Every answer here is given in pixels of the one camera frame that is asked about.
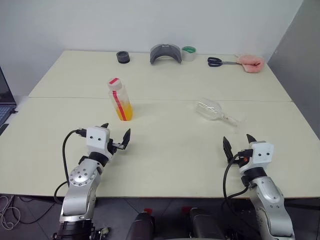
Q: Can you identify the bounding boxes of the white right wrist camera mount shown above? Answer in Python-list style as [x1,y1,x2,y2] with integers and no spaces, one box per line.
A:
[238,141,275,173]

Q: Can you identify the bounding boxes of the tape roll with green core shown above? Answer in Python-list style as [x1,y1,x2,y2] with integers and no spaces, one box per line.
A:
[181,46,197,62]

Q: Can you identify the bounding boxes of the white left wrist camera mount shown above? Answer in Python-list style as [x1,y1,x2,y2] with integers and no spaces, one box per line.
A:
[85,126,113,161]

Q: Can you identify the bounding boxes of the pink fluffy cloth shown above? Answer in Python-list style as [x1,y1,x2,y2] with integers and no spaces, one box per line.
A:
[234,53,265,74]

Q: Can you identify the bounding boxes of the black handled scissors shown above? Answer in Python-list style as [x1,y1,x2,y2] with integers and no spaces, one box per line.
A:
[207,56,242,68]

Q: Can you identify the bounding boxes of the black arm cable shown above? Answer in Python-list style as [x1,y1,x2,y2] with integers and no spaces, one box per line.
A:
[53,127,87,205]
[223,149,254,201]

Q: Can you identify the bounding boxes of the white cable on floor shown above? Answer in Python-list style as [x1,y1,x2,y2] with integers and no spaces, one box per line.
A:
[0,194,22,230]

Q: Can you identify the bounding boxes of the grey curved pad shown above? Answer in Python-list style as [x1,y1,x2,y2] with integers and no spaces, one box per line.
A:
[149,43,183,65]

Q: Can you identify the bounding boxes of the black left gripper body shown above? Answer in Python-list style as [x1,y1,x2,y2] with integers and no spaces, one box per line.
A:
[107,138,123,156]

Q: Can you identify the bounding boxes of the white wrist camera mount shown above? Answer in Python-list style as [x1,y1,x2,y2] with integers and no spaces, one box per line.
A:
[85,126,113,161]
[238,141,275,173]

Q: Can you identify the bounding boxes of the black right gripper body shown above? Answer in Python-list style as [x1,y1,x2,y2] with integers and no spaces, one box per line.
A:
[231,152,250,168]

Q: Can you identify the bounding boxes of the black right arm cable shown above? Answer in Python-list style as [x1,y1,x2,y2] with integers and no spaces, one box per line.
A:
[223,149,254,201]

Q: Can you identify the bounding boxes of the white bottle cap red stripe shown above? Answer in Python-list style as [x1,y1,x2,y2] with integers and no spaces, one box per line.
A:
[107,77,123,89]

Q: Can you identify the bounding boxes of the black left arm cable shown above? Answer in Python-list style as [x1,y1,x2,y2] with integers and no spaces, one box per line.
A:
[53,127,87,205]

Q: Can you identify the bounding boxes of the dark laptop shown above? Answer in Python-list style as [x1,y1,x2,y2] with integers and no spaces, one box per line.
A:
[0,66,18,136]

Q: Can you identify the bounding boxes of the dark rounded shape red cap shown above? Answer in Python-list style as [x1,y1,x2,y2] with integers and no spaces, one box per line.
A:
[181,206,226,240]
[128,207,156,240]

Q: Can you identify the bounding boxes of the bottle with orange liquid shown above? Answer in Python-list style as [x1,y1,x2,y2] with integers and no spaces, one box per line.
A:
[107,77,135,122]

